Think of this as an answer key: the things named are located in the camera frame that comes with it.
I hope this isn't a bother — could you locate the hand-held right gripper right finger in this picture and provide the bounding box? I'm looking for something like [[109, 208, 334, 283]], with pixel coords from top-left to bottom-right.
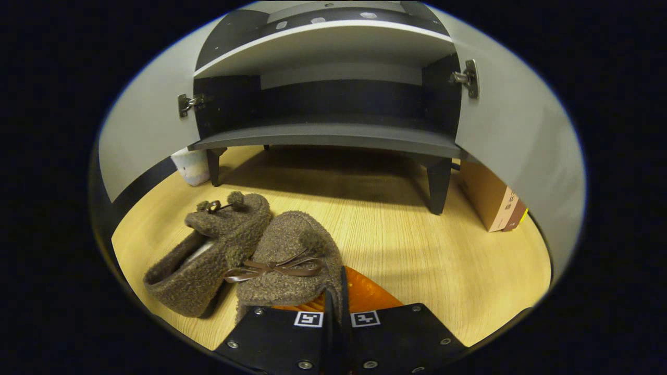
[[340, 266, 468, 375]]

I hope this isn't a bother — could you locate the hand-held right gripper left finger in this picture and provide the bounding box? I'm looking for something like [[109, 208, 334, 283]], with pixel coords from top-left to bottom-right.
[[213, 289, 337, 375]]

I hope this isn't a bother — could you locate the brown fuzzy shoe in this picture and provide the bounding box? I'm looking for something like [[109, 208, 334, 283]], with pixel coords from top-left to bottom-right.
[[143, 191, 273, 318], [224, 210, 344, 323]]

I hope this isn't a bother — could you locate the white shoe cabinet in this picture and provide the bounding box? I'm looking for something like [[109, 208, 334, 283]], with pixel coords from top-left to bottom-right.
[[193, 0, 464, 215]]

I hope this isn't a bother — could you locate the white cabinet door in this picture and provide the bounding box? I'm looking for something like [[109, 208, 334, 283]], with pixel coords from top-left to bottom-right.
[[96, 16, 232, 222], [427, 5, 587, 284]]

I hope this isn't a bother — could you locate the orange white book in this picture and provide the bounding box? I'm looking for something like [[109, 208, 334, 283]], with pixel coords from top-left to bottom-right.
[[458, 160, 519, 233]]

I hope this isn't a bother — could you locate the white pastel cup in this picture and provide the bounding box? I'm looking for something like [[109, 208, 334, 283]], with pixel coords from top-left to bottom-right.
[[171, 147, 212, 187]]

